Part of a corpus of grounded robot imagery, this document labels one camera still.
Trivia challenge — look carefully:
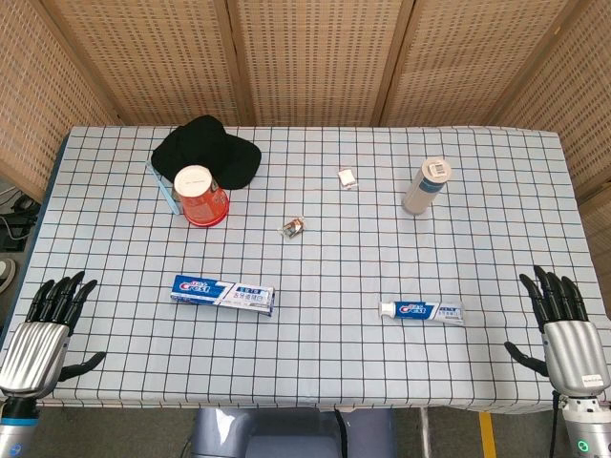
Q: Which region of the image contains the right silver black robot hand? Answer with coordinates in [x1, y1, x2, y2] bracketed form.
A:
[503, 265, 611, 398]

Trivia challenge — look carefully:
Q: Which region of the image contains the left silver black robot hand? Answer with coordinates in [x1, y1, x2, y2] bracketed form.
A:
[0, 270, 108, 398]

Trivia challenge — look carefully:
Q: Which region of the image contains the blue white Crest toothpaste tube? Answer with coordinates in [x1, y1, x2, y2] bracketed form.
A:
[378, 300, 466, 327]

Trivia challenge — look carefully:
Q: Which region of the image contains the blue Crest toothpaste box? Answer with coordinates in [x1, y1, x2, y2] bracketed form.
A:
[170, 274, 276, 318]

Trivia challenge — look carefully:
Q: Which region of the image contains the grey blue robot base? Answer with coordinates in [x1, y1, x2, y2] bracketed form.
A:
[190, 406, 398, 458]

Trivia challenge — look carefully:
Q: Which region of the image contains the light blue plastic toothbrush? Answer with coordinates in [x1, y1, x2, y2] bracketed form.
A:
[145, 160, 181, 217]

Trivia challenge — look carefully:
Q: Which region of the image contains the grey cylindrical canister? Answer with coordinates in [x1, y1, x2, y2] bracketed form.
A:
[401, 156, 453, 217]

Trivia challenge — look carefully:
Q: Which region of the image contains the orange red paper cup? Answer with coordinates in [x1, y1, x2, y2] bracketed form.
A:
[172, 164, 231, 228]

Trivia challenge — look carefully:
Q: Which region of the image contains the white blue checked tablecloth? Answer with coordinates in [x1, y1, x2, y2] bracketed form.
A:
[0, 124, 611, 414]

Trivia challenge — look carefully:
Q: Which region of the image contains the black baseball cap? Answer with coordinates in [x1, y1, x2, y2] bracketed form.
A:
[151, 114, 263, 191]

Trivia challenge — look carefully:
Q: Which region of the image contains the small brown candy wrapper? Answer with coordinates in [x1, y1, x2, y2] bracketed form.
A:
[279, 217, 307, 239]

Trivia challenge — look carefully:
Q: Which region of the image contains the cable bundle on floor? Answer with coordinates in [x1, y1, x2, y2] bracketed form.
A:
[0, 184, 42, 254]

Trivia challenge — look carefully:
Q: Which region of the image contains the black cable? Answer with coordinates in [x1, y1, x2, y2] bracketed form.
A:
[332, 407, 348, 458]

